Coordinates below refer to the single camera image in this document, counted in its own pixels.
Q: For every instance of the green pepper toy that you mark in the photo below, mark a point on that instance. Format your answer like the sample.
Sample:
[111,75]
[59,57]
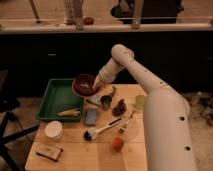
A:
[112,93]

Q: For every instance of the white handled dish brush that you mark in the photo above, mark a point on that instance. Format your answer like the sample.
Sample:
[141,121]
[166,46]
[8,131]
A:
[93,132]

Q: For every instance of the green plastic cup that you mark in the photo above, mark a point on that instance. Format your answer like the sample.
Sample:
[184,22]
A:
[139,102]

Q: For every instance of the person in dark clothes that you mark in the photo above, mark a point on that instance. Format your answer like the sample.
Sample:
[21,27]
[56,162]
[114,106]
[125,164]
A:
[153,11]

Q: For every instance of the white round container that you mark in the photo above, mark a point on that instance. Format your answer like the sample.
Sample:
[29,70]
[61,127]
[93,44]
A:
[54,130]

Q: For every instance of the grey blue cloth piece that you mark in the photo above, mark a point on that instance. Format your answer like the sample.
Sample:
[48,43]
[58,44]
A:
[95,99]

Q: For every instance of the yellow corn toy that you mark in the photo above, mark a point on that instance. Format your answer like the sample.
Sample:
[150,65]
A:
[71,112]

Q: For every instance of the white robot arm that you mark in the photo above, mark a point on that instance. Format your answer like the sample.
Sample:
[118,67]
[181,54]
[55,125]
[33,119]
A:
[167,136]

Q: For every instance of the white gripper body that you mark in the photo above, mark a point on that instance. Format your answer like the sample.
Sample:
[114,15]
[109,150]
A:
[108,72]

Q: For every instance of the dark red bowl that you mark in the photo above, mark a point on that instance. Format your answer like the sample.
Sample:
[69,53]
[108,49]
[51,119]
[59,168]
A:
[82,85]

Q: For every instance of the black office chair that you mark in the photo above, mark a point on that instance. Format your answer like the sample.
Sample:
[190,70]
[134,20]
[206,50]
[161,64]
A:
[6,107]

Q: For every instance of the metal cup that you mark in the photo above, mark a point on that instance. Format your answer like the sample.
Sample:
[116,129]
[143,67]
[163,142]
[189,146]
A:
[105,102]

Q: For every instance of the red object on counter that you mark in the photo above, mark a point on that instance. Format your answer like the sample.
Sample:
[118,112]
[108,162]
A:
[88,21]

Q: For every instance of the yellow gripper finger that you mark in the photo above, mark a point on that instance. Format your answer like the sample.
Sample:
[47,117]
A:
[97,83]

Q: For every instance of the blue sponge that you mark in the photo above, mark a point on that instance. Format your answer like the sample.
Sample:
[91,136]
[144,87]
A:
[90,117]

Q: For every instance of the green plastic tray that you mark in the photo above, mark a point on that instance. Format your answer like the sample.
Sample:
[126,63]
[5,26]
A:
[59,97]

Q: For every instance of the orange ball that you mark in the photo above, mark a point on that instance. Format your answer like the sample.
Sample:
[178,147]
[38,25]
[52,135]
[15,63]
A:
[117,144]

